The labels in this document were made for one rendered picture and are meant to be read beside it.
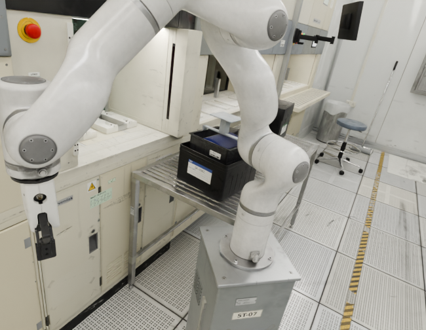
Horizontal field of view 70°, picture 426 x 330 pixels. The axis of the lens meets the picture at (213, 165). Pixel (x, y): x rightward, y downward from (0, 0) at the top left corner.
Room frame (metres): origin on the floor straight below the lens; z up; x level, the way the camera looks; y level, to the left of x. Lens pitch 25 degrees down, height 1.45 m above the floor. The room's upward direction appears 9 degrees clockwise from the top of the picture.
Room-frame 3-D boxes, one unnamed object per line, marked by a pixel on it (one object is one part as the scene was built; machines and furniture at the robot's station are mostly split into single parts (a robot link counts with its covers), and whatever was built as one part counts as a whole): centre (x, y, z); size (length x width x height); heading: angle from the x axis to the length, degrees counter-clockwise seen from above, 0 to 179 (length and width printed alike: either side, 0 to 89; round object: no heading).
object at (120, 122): (1.53, 0.59, 0.89); 0.22 x 0.21 x 0.04; 63
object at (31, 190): (0.46, 0.31, 1.12); 0.10 x 0.07 x 0.11; 38
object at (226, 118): (1.30, -0.02, 0.93); 0.24 x 0.20 x 0.32; 55
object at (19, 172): (0.46, 0.31, 1.18); 0.09 x 0.08 x 0.03; 38
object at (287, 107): (2.13, -0.33, 0.89); 0.29 x 0.29 x 0.25; 67
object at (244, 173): (1.30, -0.02, 0.85); 0.28 x 0.28 x 0.17; 55
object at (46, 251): (0.42, 0.28, 1.03); 0.03 x 0.03 x 0.07; 38
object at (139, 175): (1.69, -0.19, 0.38); 1.30 x 0.60 x 0.76; 153
